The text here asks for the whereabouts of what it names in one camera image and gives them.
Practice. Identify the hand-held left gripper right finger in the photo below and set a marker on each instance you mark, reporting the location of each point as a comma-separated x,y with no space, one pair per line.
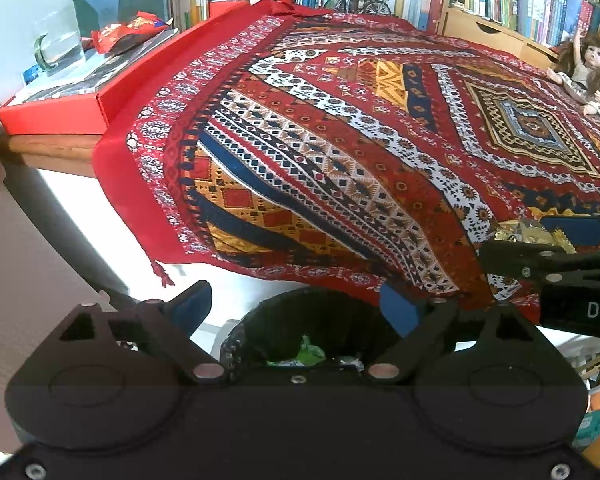
399,310

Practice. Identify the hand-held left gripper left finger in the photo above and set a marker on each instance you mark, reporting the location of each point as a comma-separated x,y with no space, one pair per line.
192,305

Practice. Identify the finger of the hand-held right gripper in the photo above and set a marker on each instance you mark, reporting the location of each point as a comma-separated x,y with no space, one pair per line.
510,257
580,230

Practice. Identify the gold foil wrapper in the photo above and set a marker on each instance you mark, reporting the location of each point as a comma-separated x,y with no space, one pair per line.
525,234

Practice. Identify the small white wrapper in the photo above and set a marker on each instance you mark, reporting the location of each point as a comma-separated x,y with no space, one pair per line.
347,362

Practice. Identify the black trash bin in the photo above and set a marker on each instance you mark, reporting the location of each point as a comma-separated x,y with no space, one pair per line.
290,315

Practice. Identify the green wrapper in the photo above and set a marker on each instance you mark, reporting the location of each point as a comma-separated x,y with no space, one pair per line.
305,352

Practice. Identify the teal printed carton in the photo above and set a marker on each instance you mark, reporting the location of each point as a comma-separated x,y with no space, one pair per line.
592,427

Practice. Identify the long-haired doll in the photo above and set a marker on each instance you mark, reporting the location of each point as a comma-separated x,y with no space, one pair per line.
592,65

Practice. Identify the patterned red tablecloth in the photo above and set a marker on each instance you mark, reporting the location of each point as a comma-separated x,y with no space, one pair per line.
330,135

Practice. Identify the wooden drawer organizer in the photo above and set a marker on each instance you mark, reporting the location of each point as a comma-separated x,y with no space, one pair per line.
485,35

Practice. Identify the row of thin shelf books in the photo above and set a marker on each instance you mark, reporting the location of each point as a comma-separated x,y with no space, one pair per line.
535,0

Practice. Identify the red snack packet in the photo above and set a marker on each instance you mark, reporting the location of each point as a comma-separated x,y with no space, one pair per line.
130,32

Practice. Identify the miniature black bicycle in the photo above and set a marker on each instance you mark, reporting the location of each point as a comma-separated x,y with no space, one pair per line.
377,8

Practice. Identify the glass pitcher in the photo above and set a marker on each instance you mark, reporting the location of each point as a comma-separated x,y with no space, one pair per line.
60,55

